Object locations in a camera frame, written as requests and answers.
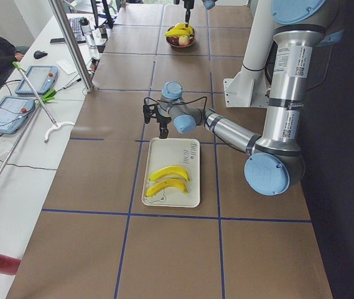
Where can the blue teach pendant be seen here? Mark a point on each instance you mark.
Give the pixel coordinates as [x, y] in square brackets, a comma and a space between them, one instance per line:
[14, 111]
[42, 77]

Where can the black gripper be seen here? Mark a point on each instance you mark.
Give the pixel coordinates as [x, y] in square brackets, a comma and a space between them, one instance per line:
[188, 5]
[163, 120]

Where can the white bear tray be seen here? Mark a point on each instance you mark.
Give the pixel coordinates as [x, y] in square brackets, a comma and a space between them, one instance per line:
[173, 151]

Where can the metal cup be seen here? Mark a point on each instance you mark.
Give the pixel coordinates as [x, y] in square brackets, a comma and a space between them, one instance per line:
[103, 32]

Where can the aluminium frame post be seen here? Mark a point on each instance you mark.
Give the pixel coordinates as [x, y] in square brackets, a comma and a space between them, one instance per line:
[62, 19]

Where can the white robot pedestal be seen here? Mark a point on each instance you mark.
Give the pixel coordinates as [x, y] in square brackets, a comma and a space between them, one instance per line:
[249, 87]

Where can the green handled reacher grabber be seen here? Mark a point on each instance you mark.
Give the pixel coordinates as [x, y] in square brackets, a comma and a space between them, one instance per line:
[55, 125]

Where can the yellow banana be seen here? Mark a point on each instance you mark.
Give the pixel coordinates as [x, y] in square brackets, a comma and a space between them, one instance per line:
[169, 171]
[180, 30]
[167, 183]

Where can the brown wicker basket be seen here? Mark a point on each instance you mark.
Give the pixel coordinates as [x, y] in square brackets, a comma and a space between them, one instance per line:
[192, 40]

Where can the black smartphone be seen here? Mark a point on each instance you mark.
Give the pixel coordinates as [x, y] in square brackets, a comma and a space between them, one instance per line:
[57, 41]

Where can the clear water bottle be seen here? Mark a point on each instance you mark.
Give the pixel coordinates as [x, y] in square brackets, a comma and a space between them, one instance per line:
[88, 34]

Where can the blue teach pendant far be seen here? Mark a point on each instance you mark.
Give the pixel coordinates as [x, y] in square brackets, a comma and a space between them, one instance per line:
[42, 77]

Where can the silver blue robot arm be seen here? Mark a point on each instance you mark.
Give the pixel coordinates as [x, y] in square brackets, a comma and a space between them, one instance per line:
[274, 74]
[208, 4]

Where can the blue teach pendant near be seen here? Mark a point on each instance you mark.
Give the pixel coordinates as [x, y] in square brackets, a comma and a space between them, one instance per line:
[14, 111]

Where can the red yellow apple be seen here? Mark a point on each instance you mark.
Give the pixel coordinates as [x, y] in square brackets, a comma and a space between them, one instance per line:
[184, 41]

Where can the black keyboard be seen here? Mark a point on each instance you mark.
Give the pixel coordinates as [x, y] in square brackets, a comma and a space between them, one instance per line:
[76, 29]

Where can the long metal reacher grabber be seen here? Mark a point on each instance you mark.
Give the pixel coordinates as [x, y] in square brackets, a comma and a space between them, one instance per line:
[22, 133]

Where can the black computer mouse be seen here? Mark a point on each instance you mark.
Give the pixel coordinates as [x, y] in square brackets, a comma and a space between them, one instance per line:
[40, 54]

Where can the dark purple fruit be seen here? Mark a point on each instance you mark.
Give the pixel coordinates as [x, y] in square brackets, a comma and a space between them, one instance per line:
[173, 40]

